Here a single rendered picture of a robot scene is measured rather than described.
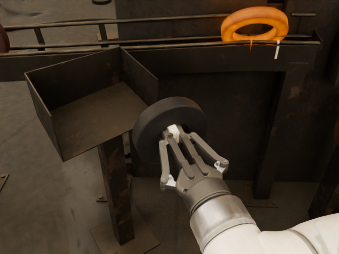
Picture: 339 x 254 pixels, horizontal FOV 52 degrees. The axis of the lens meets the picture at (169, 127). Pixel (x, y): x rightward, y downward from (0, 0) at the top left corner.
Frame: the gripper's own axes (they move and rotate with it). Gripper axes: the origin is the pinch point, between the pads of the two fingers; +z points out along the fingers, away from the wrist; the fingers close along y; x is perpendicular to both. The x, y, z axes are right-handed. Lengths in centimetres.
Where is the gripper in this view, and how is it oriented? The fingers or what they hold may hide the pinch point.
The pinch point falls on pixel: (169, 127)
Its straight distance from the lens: 68.2
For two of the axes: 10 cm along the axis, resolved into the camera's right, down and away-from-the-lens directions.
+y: 9.4, -2.3, 2.6
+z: -3.4, -6.5, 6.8
